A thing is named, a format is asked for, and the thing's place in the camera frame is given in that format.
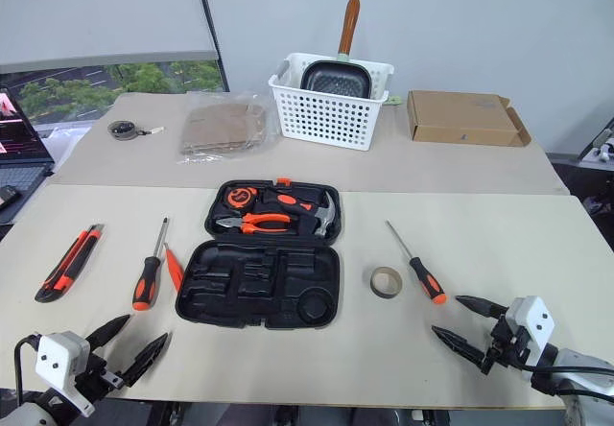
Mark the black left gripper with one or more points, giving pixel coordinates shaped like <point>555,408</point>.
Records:
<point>98,378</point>

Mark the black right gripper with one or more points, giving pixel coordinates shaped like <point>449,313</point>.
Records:
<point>503,344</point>

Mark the slim orange black screwdriver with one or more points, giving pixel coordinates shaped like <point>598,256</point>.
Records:
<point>427,282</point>

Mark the large orange black screwdriver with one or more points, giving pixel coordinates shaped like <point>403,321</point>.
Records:
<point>146,282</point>

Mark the orange test pen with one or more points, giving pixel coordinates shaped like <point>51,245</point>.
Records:
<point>174,270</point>

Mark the orange black utility knife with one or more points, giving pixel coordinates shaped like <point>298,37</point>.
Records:
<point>67,265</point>

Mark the brown tape roll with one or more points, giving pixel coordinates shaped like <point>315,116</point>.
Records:
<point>379,291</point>

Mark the black tool case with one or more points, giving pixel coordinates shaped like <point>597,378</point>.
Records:
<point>249,301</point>

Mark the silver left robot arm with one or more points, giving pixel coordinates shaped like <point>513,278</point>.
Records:
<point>24,416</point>

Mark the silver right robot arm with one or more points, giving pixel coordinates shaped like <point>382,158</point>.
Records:
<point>580,360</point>

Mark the orange black tape measure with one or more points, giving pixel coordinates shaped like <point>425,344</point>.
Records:
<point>241,197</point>

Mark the open laptop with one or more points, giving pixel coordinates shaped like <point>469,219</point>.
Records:
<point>19,176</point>

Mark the brown cardboard box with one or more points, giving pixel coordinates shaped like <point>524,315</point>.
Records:
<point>460,119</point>

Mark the white background device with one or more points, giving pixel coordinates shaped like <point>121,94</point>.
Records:
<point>605,148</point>

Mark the clear bag with cardboard sheets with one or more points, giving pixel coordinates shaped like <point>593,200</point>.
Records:
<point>225,128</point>

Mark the pale green object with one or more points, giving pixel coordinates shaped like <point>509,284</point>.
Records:
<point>393,100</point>

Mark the white perforated plastic basket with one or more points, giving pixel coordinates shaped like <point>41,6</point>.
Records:
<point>326,124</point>

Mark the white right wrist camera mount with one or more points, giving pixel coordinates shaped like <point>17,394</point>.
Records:
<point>532,318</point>

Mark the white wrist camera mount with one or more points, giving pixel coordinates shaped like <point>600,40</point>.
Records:
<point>57,356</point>
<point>532,318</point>

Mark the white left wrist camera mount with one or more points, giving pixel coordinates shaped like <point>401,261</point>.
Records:
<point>57,356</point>

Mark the grey window blind rail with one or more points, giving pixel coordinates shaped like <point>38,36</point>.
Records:
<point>96,61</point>

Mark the black window post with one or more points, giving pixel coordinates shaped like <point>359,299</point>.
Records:
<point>211,28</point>

